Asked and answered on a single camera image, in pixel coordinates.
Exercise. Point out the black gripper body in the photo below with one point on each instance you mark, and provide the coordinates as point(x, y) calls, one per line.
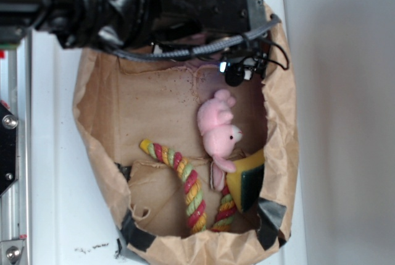
point(213, 17)

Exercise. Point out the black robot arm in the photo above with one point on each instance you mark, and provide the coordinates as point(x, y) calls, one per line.
point(122, 24)

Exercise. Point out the brown paper bag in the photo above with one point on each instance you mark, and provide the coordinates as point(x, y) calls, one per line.
point(118, 103)

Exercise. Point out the pink plush bunny toy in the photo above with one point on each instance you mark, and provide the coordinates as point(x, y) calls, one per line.
point(219, 135)

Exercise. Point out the yellow green sponge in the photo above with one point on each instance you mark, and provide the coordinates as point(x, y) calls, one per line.
point(246, 182)

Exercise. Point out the multicolour twisted rope toy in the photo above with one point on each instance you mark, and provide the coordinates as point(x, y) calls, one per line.
point(194, 198)

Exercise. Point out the black metal bracket with bolts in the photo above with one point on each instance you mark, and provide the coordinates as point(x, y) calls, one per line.
point(8, 147)

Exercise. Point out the aluminium frame rail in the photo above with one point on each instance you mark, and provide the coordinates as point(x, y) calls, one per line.
point(15, 203)

